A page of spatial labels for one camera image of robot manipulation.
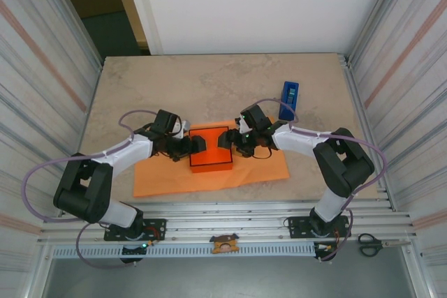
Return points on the orange gift box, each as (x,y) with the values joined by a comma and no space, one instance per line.
(211,153)

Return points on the orange wrapping paper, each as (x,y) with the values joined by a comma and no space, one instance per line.
(157,179)

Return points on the blue tape dispenser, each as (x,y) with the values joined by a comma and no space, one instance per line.
(288,109)

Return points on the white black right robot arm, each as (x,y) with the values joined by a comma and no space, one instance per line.
(297,141)

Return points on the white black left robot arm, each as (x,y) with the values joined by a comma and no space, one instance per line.
(125,148)

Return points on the black controller board green light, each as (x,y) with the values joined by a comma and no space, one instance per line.
(132,251)

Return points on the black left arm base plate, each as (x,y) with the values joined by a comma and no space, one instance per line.
(157,228)

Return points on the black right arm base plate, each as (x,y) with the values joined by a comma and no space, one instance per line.
(297,228)

